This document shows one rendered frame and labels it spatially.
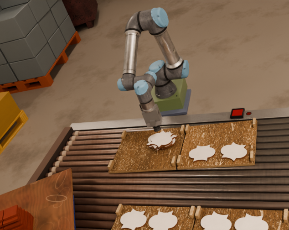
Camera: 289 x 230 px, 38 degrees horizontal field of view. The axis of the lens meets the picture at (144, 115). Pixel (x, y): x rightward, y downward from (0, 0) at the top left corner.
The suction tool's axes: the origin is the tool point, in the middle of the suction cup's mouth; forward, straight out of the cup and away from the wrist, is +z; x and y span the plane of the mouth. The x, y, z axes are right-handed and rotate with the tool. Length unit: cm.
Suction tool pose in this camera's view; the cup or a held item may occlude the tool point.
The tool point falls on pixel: (157, 129)
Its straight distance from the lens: 236.2
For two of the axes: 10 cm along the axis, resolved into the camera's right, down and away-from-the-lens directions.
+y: 9.4, -2.0, -2.6
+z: 3.2, 7.8, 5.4
